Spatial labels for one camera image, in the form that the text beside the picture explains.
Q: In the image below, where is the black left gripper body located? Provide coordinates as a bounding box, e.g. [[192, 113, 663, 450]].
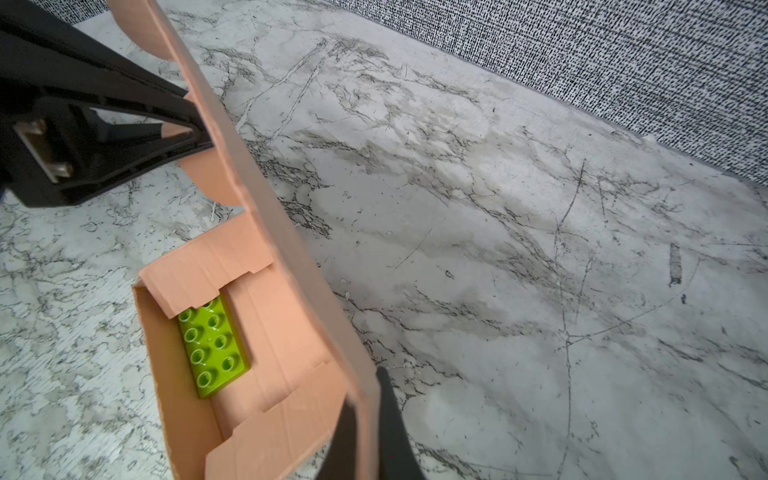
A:
[[1, 79, 96, 208]]

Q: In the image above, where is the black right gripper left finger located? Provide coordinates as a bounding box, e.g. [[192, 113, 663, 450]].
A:
[[315, 400, 357, 480]]

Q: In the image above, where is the small green tag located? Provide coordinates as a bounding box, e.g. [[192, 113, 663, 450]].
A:
[[177, 295, 250, 399]]

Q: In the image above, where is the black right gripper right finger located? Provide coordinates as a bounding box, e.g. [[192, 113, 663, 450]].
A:
[[376, 367, 425, 480]]

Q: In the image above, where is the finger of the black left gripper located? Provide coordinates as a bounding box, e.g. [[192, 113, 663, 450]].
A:
[[1, 1, 205, 129], [59, 107, 211, 204]]

